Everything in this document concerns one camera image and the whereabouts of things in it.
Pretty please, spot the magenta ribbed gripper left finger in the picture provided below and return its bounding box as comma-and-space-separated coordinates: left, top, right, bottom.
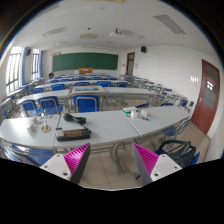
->
41, 143, 90, 184

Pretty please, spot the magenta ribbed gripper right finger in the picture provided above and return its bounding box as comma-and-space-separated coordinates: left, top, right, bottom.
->
132, 143, 181, 185

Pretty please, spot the black power strip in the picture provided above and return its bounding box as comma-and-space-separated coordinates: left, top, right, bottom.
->
56, 128, 90, 141

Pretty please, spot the black bag on chair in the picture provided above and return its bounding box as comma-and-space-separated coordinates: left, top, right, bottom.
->
155, 139, 200, 168

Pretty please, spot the yellow small object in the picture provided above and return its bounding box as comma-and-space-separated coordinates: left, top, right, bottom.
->
41, 121, 50, 132

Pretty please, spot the white front left desk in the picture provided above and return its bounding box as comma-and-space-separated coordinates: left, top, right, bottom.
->
0, 115, 60, 149

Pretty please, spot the white desk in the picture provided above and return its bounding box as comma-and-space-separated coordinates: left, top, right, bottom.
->
124, 106, 189, 137
54, 110, 139, 148
0, 115, 60, 149

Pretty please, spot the white front right desk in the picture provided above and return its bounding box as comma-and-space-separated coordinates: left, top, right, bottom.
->
124, 106, 189, 137

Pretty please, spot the white front centre desk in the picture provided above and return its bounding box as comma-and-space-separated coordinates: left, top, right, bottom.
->
54, 110, 139, 148

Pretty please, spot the small white box left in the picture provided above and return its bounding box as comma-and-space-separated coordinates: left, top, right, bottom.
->
27, 122, 40, 134

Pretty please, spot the white cup on right desk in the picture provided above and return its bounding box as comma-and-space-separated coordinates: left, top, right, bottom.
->
130, 110, 138, 119

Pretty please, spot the green white box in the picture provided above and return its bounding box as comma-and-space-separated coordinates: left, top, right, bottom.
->
123, 107, 138, 114

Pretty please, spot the blue chair centre row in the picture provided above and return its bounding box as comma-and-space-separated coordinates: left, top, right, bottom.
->
73, 95, 100, 113

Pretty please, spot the blue chair left of centre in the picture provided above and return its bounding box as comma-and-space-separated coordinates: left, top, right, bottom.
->
38, 96, 63, 115

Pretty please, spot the red-brown side door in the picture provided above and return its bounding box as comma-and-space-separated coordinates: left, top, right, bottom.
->
191, 60, 220, 134

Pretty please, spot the blue chair far left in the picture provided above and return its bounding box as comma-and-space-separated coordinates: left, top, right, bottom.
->
22, 100, 42, 117

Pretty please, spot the second row centre desk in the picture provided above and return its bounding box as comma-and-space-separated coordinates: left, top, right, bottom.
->
69, 85, 106, 96

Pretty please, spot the orange lectern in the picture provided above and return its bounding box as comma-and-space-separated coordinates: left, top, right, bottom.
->
78, 68, 93, 74

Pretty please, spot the green chalkboard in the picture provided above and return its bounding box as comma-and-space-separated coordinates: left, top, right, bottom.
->
52, 52, 119, 71

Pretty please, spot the red-brown far door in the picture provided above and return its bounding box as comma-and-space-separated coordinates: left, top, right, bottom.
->
126, 52, 135, 75

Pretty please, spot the left window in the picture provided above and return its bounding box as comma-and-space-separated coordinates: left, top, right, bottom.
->
6, 47, 23, 94

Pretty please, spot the ceiling projector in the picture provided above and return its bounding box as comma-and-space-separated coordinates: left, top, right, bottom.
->
110, 29, 122, 37

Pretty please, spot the black charger with cable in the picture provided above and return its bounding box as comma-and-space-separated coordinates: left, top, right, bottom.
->
63, 113, 91, 133

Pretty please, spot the black wall speaker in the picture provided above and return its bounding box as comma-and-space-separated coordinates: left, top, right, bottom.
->
140, 46, 147, 53

